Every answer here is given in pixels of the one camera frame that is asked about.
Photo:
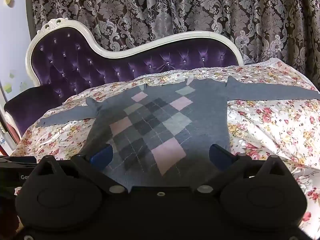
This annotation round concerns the person's dark red clothing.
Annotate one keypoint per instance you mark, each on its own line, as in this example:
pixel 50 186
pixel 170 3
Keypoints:
pixel 7 212

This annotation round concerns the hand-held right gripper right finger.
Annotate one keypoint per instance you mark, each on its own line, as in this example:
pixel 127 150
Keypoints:
pixel 218 155

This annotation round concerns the grey argyle sweater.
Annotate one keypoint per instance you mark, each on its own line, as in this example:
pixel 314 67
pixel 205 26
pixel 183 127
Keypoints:
pixel 160 120

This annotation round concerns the floral blanket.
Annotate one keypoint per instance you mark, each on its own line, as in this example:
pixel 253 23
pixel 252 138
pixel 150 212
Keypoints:
pixel 270 130

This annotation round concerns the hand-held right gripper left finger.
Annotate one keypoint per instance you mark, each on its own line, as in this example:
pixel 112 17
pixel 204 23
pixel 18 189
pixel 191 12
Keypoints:
pixel 101 155

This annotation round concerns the purple tufted headboard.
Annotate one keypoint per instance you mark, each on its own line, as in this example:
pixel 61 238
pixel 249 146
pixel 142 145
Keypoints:
pixel 75 65

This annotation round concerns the purple velvet bolster cushion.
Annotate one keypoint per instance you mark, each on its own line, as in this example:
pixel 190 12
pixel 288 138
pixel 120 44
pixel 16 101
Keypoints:
pixel 27 105

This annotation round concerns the grey damask curtain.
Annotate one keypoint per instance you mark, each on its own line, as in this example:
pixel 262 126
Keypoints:
pixel 175 10

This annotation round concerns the green wall sticker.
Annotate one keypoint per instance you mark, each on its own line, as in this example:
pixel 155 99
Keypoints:
pixel 8 87

